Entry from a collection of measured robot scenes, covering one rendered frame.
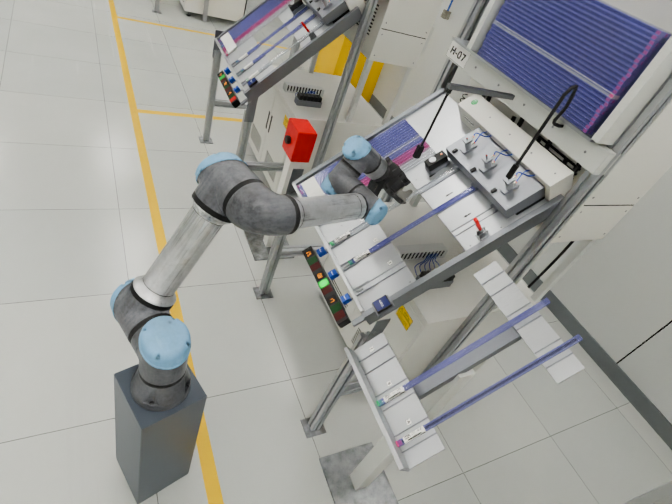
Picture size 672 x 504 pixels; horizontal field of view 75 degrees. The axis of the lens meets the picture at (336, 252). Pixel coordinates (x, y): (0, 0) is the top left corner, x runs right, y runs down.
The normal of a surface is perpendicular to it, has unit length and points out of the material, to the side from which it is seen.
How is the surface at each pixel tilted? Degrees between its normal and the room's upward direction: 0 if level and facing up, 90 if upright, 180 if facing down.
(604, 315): 90
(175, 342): 7
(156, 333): 7
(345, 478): 0
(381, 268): 42
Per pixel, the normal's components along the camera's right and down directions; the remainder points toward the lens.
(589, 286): -0.87, 0.06
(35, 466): 0.31, -0.71
